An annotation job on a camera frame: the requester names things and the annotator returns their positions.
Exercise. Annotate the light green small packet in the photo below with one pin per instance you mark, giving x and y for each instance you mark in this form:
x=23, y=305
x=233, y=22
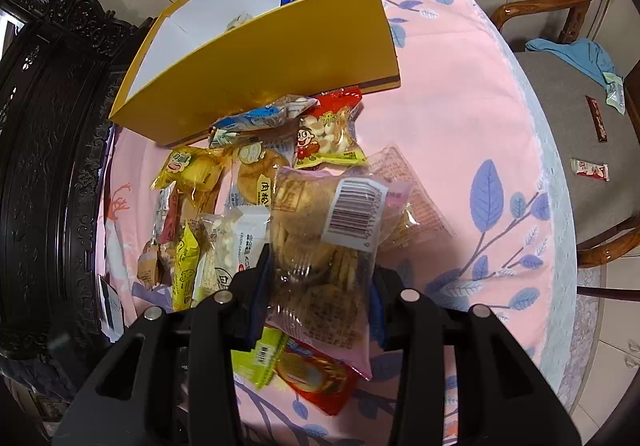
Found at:
x=615, y=93

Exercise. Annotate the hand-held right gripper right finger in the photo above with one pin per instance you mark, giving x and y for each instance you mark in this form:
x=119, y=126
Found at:
x=378, y=316

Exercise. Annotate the blue and white snack packet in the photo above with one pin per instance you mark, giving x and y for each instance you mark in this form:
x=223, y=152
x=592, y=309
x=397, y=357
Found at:
x=245, y=123

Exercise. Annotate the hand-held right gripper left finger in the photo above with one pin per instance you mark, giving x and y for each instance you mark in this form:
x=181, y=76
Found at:
x=259, y=286

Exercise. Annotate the blue cloth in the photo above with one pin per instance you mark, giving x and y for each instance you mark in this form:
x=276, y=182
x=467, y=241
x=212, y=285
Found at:
x=585, y=56

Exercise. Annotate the white and red small packet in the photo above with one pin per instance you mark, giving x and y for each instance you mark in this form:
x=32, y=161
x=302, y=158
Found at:
x=590, y=169

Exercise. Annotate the green barcode snack packet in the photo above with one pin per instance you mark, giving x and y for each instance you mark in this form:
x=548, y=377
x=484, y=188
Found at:
x=260, y=356

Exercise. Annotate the yellow cardboard box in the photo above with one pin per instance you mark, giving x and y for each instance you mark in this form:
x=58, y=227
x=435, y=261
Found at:
x=280, y=61

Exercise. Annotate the small red snack packet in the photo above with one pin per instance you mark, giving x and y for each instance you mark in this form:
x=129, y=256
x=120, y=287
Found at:
x=169, y=221

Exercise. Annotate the clear orange-print cracker packet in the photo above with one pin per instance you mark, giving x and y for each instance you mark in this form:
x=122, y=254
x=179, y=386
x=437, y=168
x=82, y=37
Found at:
x=422, y=206

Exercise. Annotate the clear round cracker bag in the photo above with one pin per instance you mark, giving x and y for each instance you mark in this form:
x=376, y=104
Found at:
x=305, y=236

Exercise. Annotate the red glossy snack packet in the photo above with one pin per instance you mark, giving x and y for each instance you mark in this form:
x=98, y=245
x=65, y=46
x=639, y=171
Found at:
x=315, y=376

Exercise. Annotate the yellow cookie packet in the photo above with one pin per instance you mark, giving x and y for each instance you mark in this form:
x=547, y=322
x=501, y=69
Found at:
x=190, y=171

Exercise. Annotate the small white snack packet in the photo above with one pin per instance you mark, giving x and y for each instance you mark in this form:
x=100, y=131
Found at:
x=239, y=21

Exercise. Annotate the pink floral tablecloth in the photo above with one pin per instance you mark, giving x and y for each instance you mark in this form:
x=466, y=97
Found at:
x=450, y=126

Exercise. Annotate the green-edged nut snack packet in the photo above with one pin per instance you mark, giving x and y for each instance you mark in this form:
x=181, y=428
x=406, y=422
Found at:
x=325, y=131

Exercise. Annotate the yellow-green snack packet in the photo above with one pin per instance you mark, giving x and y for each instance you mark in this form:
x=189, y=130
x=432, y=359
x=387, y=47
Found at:
x=186, y=266

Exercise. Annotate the beige snack packet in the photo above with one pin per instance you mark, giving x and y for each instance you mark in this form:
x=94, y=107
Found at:
x=150, y=266

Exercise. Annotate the wooden chair grey cushion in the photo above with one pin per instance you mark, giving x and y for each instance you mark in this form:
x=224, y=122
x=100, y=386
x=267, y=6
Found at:
x=550, y=91

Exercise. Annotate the brown stick packet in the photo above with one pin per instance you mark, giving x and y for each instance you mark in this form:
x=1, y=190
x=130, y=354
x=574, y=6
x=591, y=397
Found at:
x=597, y=118

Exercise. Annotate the round cookie packet brown label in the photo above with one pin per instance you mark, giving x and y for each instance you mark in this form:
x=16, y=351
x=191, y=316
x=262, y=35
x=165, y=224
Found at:
x=255, y=181

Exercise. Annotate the white crisp snack packet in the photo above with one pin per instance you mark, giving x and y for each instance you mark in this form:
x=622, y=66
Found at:
x=235, y=236

